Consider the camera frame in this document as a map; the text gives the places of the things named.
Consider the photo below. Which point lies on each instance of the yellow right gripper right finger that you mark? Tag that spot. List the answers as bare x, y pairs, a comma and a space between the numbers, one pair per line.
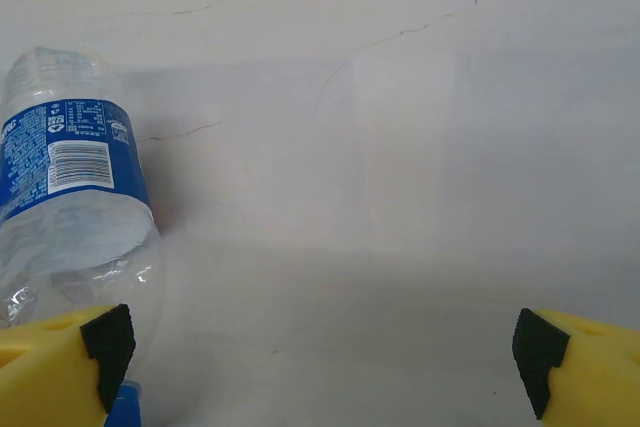
595, 377

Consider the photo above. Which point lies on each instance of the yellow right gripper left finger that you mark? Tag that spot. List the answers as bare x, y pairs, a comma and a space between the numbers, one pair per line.
45, 372

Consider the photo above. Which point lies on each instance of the blue label plastic bottle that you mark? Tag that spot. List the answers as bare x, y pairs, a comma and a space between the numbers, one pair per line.
75, 157

